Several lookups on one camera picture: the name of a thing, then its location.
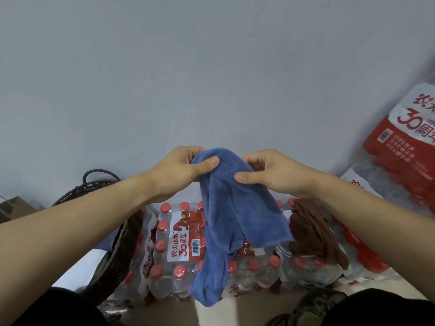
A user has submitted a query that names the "person's left hand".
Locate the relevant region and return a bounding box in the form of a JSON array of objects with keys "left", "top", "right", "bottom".
[{"left": 146, "top": 145, "right": 221, "bottom": 205}]

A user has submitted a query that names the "person's right hand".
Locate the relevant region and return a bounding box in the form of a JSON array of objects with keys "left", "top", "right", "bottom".
[{"left": 233, "top": 148, "right": 322, "bottom": 200}]

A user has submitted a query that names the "light blue towel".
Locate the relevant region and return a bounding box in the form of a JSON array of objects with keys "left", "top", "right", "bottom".
[{"left": 188, "top": 147, "right": 295, "bottom": 308}]

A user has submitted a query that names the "brown towel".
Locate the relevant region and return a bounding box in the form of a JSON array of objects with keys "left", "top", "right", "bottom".
[{"left": 288, "top": 198, "right": 351, "bottom": 271}]

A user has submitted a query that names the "dark brown wicker basket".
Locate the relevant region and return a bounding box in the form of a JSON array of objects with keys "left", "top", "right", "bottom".
[{"left": 51, "top": 168, "right": 146, "bottom": 307}]

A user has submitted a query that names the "cream towel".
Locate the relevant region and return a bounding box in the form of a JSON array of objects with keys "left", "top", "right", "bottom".
[{"left": 52, "top": 248, "right": 108, "bottom": 292}]

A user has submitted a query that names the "person's left forearm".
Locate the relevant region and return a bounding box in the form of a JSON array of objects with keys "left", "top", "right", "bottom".
[{"left": 0, "top": 174, "right": 154, "bottom": 326}]

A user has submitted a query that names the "person's right forearm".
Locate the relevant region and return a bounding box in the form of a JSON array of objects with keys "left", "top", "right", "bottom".
[{"left": 311, "top": 173, "right": 435, "bottom": 303}]

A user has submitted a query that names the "person's right grey shoe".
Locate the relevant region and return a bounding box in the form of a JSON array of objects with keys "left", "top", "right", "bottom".
[{"left": 264, "top": 288, "right": 348, "bottom": 326}]

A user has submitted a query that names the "brown paper bag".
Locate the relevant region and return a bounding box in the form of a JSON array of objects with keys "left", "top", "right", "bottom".
[{"left": 0, "top": 196, "right": 39, "bottom": 225}]

